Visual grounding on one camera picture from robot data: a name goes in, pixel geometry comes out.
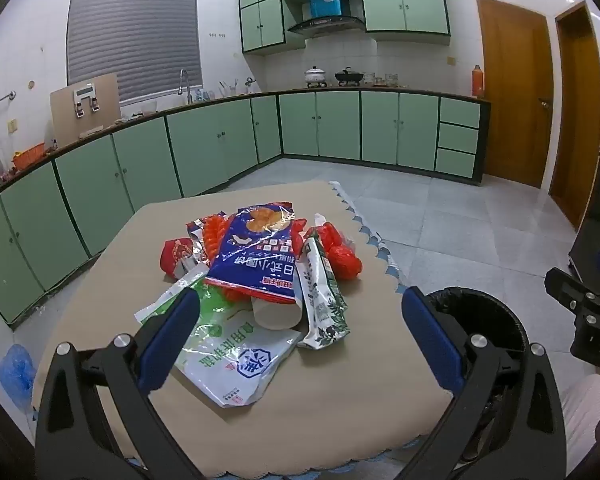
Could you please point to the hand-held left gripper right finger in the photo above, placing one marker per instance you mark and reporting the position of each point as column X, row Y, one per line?
column 430, row 335

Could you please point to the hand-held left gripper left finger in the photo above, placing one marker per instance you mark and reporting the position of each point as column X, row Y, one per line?
column 172, row 330

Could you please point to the black trash bin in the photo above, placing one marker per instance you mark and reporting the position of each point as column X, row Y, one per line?
column 495, row 310

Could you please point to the white green plastic bag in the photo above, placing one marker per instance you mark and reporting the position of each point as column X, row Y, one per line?
column 240, row 360

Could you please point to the red packet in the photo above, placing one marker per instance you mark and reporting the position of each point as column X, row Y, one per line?
column 172, row 255

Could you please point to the silver blue foil bag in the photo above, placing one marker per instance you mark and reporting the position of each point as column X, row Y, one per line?
column 197, row 247

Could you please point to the orange mesh pad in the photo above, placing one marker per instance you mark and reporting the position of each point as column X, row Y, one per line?
column 215, row 235

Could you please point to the blue snack bag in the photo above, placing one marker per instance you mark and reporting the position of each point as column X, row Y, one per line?
column 255, row 260

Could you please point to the red plastic bag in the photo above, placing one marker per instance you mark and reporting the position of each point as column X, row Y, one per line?
column 342, row 260

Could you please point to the green white narrow packet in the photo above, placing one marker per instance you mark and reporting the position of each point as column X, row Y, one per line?
column 320, row 300

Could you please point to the floral undercloth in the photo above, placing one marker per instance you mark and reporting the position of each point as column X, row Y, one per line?
column 375, row 240

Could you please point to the wooden door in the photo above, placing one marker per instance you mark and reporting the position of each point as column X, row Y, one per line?
column 577, row 125
column 510, row 95

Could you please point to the blue plastic bag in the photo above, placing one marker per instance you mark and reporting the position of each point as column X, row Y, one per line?
column 16, row 375

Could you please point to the green base cabinets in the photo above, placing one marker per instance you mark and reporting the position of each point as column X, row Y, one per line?
column 205, row 145

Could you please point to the orange thermos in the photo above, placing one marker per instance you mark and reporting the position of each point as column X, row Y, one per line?
column 477, row 82

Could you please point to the orange basket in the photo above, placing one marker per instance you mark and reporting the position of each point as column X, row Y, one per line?
column 29, row 157

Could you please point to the metal faucet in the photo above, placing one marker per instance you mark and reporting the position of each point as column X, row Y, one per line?
column 185, row 85

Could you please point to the cardboard board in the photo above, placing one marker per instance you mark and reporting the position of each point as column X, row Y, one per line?
column 62, row 110

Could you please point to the utensil holder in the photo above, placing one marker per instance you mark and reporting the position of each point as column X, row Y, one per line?
column 227, row 90

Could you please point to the glass jars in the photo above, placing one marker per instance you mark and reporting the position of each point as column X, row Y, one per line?
column 382, row 80

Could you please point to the black wok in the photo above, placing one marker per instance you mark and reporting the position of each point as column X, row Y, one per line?
column 349, row 77

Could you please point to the white cooking pot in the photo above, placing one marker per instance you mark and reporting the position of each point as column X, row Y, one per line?
column 315, row 76

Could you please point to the grey window blind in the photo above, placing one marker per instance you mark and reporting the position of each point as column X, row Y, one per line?
column 130, row 35

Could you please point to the range hood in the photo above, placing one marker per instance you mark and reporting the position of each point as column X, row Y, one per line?
column 325, row 26

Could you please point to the blue box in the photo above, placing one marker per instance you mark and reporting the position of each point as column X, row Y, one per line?
column 326, row 4

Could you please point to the green wall cabinets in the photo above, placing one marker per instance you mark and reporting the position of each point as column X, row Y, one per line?
column 405, row 0

